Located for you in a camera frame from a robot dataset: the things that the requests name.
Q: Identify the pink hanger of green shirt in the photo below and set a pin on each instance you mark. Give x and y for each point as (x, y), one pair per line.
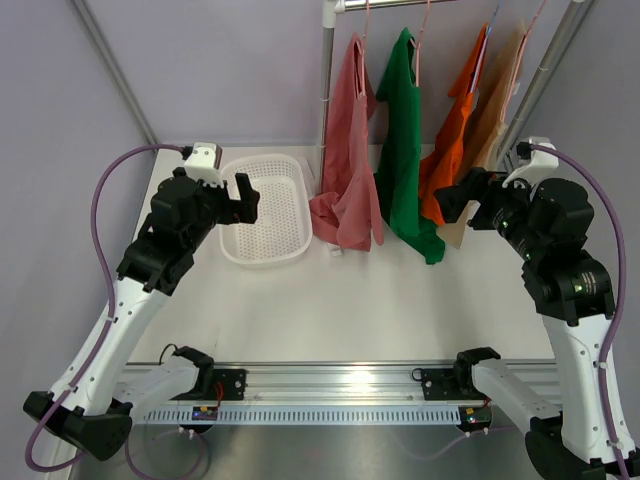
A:
(417, 44)

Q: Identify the aluminium mounting rail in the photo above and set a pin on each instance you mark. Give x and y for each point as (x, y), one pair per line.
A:
(355, 383)

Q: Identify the pink t shirt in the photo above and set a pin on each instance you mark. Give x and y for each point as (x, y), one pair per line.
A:
(347, 212)

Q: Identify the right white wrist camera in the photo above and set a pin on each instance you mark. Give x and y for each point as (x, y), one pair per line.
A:
(537, 164)

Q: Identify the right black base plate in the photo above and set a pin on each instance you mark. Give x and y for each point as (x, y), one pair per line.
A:
(440, 384)

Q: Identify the white slotted cable duct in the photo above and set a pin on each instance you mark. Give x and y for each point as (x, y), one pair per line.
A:
(303, 415)

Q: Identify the beige t shirt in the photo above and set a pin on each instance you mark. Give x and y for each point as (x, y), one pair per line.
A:
(487, 123)

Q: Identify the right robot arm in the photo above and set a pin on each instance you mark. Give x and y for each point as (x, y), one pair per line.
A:
(585, 436)

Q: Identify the metal clothes rack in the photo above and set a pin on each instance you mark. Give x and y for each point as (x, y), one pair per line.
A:
(567, 30)

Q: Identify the green t shirt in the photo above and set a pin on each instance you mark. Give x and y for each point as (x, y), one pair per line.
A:
(397, 176)

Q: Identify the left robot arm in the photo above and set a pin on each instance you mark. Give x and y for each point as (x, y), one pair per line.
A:
(86, 407)

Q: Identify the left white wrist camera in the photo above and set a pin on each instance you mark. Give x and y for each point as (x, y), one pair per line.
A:
(203, 163)

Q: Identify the light blue hanger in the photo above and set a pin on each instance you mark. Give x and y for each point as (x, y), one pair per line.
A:
(487, 45)

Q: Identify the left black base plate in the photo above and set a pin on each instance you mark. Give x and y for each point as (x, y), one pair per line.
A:
(226, 384)

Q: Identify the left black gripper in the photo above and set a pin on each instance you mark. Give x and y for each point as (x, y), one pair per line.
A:
(237, 211)

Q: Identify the orange t shirt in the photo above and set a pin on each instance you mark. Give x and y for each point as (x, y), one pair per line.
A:
(439, 168)

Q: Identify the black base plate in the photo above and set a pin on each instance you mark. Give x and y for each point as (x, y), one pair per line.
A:
(226, 384)
(440, 384)

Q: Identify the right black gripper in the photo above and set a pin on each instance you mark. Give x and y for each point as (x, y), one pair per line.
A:
(479, 184)

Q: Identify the white perforated plastic basket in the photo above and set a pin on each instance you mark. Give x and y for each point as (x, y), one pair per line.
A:
(283, 230)

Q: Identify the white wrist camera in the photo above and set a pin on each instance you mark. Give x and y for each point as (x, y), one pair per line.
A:
(537, 164)
(203, 163)

